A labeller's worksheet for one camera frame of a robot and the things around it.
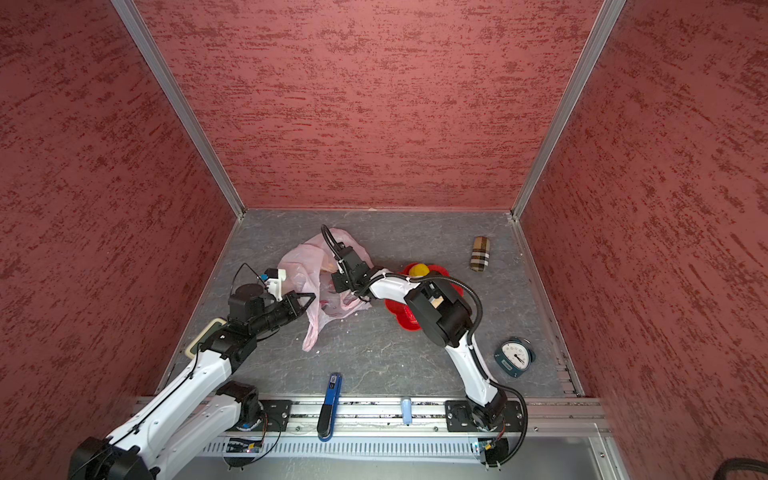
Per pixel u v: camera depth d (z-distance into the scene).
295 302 0.71
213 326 0.87
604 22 0.72
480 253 1.05
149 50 0.77
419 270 0.95
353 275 0.76
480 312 0.51
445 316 0.55
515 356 0.81
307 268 0.85
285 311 0.71
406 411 0.73
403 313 0.89
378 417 0.76
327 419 0.74
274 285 0.74
